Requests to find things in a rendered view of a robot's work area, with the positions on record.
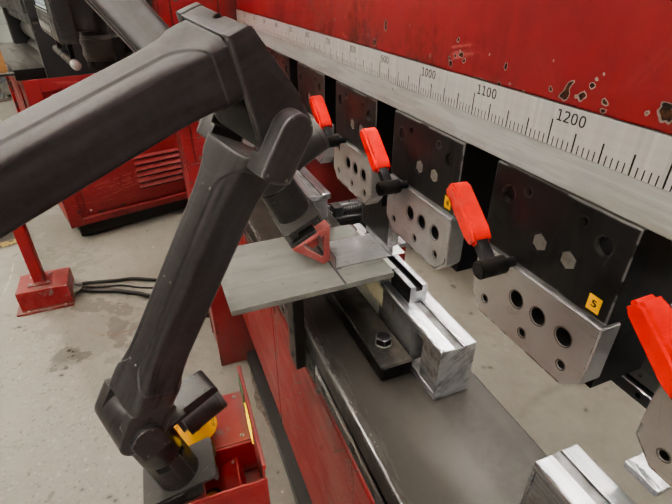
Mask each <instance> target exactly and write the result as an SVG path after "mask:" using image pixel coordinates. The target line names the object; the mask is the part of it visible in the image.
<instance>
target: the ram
mask: <svg viewBox="0 0 672 504"><path fill-rule="evenodd" d="M235 4H236V9H237V10H241V11H244V12H248V13H251V14H254V15H258V16H261V17H265V18H268V19H271V20H275V21H278V22H282V23H285V24H288V25H292V26H295V27H299V28H302V29H306V30H309V31H312V32H316V33H319V34H323V35H326V36H329V37H333V38H336V39H340V40H343V41H346V42H350V43H353V44H357V45H360V46H363V47H367V48H370V49H374V50H377V51H380V52H384V53H387V54H391V55H394V56H397V57H401V58H404V59H408V60H411V61H415V62H418V63H421V64H425V65H428V66H432V67H435V68H438V69H442V70H445V71H449V72H452V73H455V74H459V75H462V76H466V77H469V78H472V79H476V80H479V81H483V82H486V83H489V84H493V85H496V86H500V87H503V88H506V89H510V90H513V91H517V92H520V93H523V94H527V95H530V96H534V97H537V98H541V99H544V100H547V101H551V102H554V103H558V104H561V105H564V106H568V107H571V108H575V109H578V110H581V111H585V112H588V113H592V114H595V115H598V116H602V117H605V118H609V119H612V120H615V121H619V122H622V123H626V124H629V125H632V126H636V127H639V128H643V129H646V130H649V131H653V132H656V133H660V134H663V135H667V136H670V137H672V0H235ZM254 30H255V31H256V32H257V34H258V35H259V37H260V38H261V40H262V41H263V42H264V44H265V45H266V46H267V47H269V48H271V49H273V50H275V51H277V52H280V53H282V54H284V55H286V56H288V57H290V58H292V59H294V60H296V61H298V62H300V63H302V64H305V65H307V66H309V67H311V68H313V69H315V70H317V71H319V72H321V73H323V74H325V75H327V76H330V77H332V78H334V79H336V80H338V81H340V82H342V83H344V84H346V85H348V86H350V87H352V88H355V89H357V90H359V91H361V92H363V93H365V94H367V95H369V96H371V97H373V98H375V99H377V100H380V101H382V102H384V103H386V104H388V105H390V106H392V107H394V108H396V109H398V110H400V111H403V112H405V113H407V114H409V115H411V116H413V117H415V118H417V119H419V120H421V121H423V122H425V123H428V124H430V125H432V126H434V127H436V128H438V129H440V130H442V131H444V132H446V133H448V134H450V135H453V136H455V137H457V138H459V139H461V140H463V141H465V142H467V143H469V144H471V145H473V146H475V147H478V148H480V149H482V150H484V151H486V152H488V153H490V154H492V155H494V156H496V157H498V158H500V159H503V160H505V161H507V162H509V163H511V164H513V165H515V166H517V167H519V168H521V169H523V170H526V171H528V172H530V173H532V174H534V175H536V176H538V177H540V178H542V179H544V180H546V181H548V182H551V183H553V184H555V185H557V186H559V187H561V188H563V189H565V190H567V191H569V192H571V193H573V194H576V195H578V196H580V197H582V198H584V199H586V200H588V201H590V202H592V203H594V204H596V205H598V206H601V207H603V208H605V209H607V210H609V211H611V212H613V213H615V214H617V215H619V216H621V217H623V218H626V219H628V220H630V221H632V222H634V223H636V224H638V225H640V226H642V227H644V228H646V229H649V230H651V231H653V232H655V233H657V234H659V235H661V236H663V237H665V238H667V239H669V240H671V241H672V193H671V192H669V191H666V190H664V189H661V188H659V187H656V186H654V185H651V184H649V183H646V182H643V181H641V180H638V179H636V178H633V177H631V176H628V175H626V174H623V173H621V172H618V171H616V170H613V169H610V168H608V167H605V166H603V165H600V164H598V163H595V162H593V161H590V160H588V159H585V158H582V157H580V156H577V155H575V154H572V153H570V152H567V151H565V150H562V149H560V148H557V147H555V146H552V145H549V144H547V143H544V142H542V141H539V140H537V139H534V138H532V137H529V136H527V135H524V134H521V133H519V132H516V131H514V130H511V129H509V128H506V127H504V126H501V125H499V124H496V123H494V122H491V121H488V120H486V119H483V118H481V117H478V116H476V115H473V114H471V113H468V112H466V111H463V110H460V109H458V108H455V107H453V106H450V105H448V104H445V103H443V102H440V101H438V100H435V99H433V98H430V97H427V96H425V95H422V94H420V93H417V92H415V91H412V90H410V89H407V88H405V87H402V86H399V85H397V84H394V83H392V82H389V81H387V80H384V79H382V78H379V77H377V76H374V75H372V74H369V73H366V72H364V71H361V70H359V69H356V68H354V67H351V66H349V65H346V64H344V63H341V62H338V61H336V60H333V59H331V58H328V57H326V56H323V55H321V54H318V53H316V52H313V51H311V50H308V49H305V48H303V47H300V46H298V45H295V44H293V43H290V42H288V41H285V40H283V39H280V38H277V37H275V36H272V35H270V34H267V33H265V32H262V31H260V30H257V29H255V28H254Z"/></svg>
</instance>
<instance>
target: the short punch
mask: <svg viewBox="0 0 672 504"><path fill-rule="evenodd" d="M386 210H387V206H381V205H380V204H378V203H375V204H369V205H365V204H364V203H363V202H362V221H363V222H364V223H365V224H366V231H367V232H368V233H369V234H370V235H371V236H372V237H373V238H374V239H375V240H376V241H377V242H378V243H379V244H380V245H381V246H382V247H383V248H384V249H385V250H386V251H387V252H388V253H389V254H390V255H391V256H393V246H396V245H397V244H398V240H399V236H398V235H397V234H396V233H395V232H394V231H393V230H392V229H391V226H390V223H389V220H388V217H387V214H386Z"/></svg>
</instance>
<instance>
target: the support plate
mask: <svg viewBox="0 0 672 504"><path fill-rule="evenodd" d="M358 235H359V234H358V233H357V232H356V231H355V230H354V229H353V228H352V227H351V226H350V225H349V224H348V225H343V226H338V227H332V228H330V241H333V240H338V239H343V238H348V237H353V236H358ZM337 271H338V272H339V273H340V275H341V276H342V277H343V279H344V280H345V281H346V283H347V284H344V283H343V281H342V280H341V278H340V277H339V276H338V274H337V273H336V272H335V270H334V269H333V268H332V266H331V265H330V264H329V262H326V263H325V264H322V263H320V262H318V261H316V260H314V259H312V258H310V257H308V256H305V255H302V254H300V253H297V252H295V251H293V250H292V248H291V247H290V245H289V244H288V242H287V241H286V239H285V238H284V237H281V238H276V239H271V240H266V241H260V242H255V243H250V244H245V245H240V246H237V248H236V251H235V253H234V255H233V257H232V260H231V262H230V264H229V266H228V269H227V271H226V273H225V275H224V278H223V280H222V282H221V286H222V289H223V291H224V294H225V297H226V300H227V303H228V306H229V309H230V312H231V315H232V316H236V315H240V314H244V313H248V312H253V311H257V310H261V309H265V308H269V307H273V306H277V305H281V304H285V303H289V302H294V301H298V300H302V299H306V298H310V297H314V296H318V295H322V294H326V293H330V292H335V291H339V290H343V289H347V288H351V287H355V286H359V285H363V284H367V283H372V282H376V281H380V280H384V279H388V278H392V277H394V272H393V271H392V270H391V268H390V267H389V266H388V265H387V264H386V263H385V262H384V261H383V260H382V259H377V260H373V261H368V262H364V263H359V264H355V265H351V266H346V267H342V268H341V269H339V270H337Z"/></svg>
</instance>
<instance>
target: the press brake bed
mask: <svg viewBox="0 0 672 504"><path fill-rule="evenodd" d="M242 315H243V318H244V320H245V323H246V326H247V328H248V331H249V334H250V336H251V339H252V342H253V344H254V347H255V350H252V351H248V352H247V359H248V363H249V366H250V368H251V371H252V374H253V377H254V380H255V383H256V386H257V389H258V392H259V395H260V397H261V400H262V403H263V406H264V409H265V412H266V415H267V418H268V421H269V424H270V427H271V430H272V432H273V435H274V438H275V441H276V444H277V447H278V450H279V453H280V456H281V459H282V462H283V465H284V468H285V470H286V473H287V476H288V479H289V482H290V485H291V488H292V491H293V494H294V497H295V499H296V502H297V504H388V503H387V501H386V500H385V498H384V496H383V494H382V492H381V490H380V488H379V486H378V484H377V482H376V480H375V478H374V476H373V474H372V472H371V470H370V468H369V466H368V465H367V463H366V461H365V459H364V457H363V455H362V453H361V451H360V449H359V447H358V445H357V443H356V441H355V439H354V437H353V435H352V433H351V432H350V430H349V428H348V426H347V424H346V422H345V420H344V418H343V416H342V414H341V412H340V410H339V408H338V406H337V404H336V402H335V400H334V398H333V397H332V395H331V393H330V391H329V389H328V387H327V385H326V383H325V381H324V379H323V377H322V375H321V373H320V371H319V369H318V367H317V365H316V363H315V362H314V360H313V358H312V356H311V354H310V352H309V350H308V348H307V346H306V344H305V349H306V367H303V368H301V369H298V370H297V369H296V367H295V365H294V363H293V361H292V358H291V356H290V343H289V328H288V314H287V307H286V305H285V304H281V305H277V306H273V307H269V308H265V309H261V310H257V311H253V312H248V313H244V314H242Z"/></svg>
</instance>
